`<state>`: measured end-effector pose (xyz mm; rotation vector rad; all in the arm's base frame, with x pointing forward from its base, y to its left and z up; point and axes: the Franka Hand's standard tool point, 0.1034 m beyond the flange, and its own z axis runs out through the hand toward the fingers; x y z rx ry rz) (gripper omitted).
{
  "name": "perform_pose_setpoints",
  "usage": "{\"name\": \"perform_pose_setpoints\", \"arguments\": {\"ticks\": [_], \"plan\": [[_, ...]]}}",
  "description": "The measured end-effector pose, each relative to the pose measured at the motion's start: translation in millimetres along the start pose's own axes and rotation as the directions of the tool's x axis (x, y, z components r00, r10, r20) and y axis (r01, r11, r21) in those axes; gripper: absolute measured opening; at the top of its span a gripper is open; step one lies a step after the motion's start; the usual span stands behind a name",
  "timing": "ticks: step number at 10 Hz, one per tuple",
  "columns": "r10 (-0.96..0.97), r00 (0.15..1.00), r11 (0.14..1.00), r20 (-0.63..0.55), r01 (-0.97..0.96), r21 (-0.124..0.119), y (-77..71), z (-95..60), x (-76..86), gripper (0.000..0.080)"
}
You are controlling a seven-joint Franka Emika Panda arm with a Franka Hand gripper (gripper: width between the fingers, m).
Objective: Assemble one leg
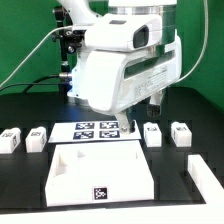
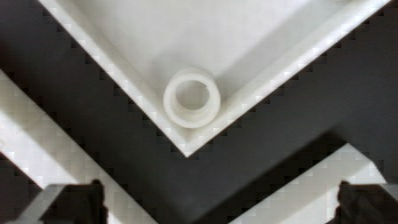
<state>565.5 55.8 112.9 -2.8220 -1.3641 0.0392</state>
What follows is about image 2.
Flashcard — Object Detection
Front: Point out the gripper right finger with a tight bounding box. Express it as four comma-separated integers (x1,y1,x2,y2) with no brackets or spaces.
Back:
330,181,398,224

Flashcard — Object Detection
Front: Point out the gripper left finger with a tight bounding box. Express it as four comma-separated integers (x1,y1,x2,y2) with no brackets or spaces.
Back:
10,179,110,224

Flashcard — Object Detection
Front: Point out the white square table top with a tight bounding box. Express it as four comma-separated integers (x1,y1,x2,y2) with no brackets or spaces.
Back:
39,0,392,155

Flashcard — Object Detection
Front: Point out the white obstacle fixture rail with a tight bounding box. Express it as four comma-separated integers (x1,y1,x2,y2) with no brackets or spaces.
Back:
0,70,398,224

